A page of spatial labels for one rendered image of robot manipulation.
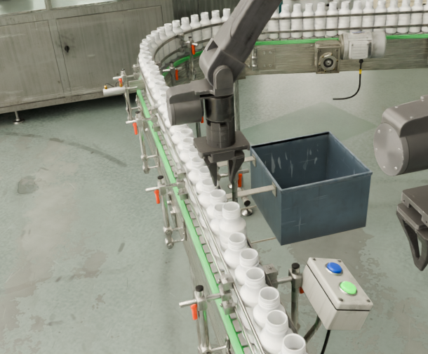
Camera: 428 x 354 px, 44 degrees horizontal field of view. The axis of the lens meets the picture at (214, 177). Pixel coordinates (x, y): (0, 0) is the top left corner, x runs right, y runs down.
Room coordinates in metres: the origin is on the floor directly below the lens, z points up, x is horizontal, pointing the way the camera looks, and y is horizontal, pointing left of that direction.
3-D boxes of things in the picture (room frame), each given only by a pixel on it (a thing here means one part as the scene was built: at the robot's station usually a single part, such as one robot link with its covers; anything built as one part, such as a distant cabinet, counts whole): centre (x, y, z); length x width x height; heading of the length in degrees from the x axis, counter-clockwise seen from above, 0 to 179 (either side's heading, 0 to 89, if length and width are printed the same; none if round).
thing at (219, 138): (0.93, -0.02, 1.38); 0.10 x 0.07 x 0.07; 103
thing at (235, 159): (0.93, -0.02, 1.31); 0.07 x 0.07 x 0.09; 13
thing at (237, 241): (0.87, -0.04, 1.08); 0.06 x 0.06 x 0.17
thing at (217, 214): (0.98, -0.01, 1.08); 0.06 x 0.06 x 0.17
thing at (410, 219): (0.50, -0.26, 1.44); 0.07 x 0.07 x 0.09; 13
